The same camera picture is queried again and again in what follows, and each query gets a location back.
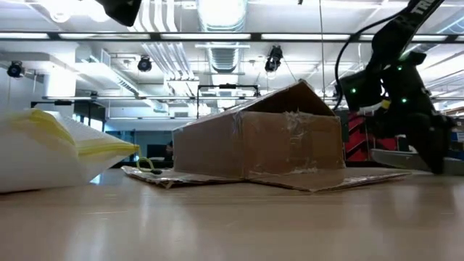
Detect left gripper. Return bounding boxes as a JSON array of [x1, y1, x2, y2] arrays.
[[94, 0, 144, 28]]

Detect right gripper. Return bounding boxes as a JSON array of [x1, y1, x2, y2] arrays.
[[339, 51, 455, 175]]

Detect taped brown cardboard box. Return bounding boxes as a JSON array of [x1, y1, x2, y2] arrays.
[[121, 79, 413, 194]]

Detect blue bin storage shelf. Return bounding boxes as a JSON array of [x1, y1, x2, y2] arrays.
[[450, 129, 464, 162]]

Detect red bin rack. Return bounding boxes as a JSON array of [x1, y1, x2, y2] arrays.
[[343, 111, 398, 162]]

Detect large black monitor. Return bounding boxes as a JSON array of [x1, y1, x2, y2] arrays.
[[335, 109, 350, 143]]

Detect thin black hanging cable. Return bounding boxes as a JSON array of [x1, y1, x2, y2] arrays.
[[318, 0, 326, 99]]

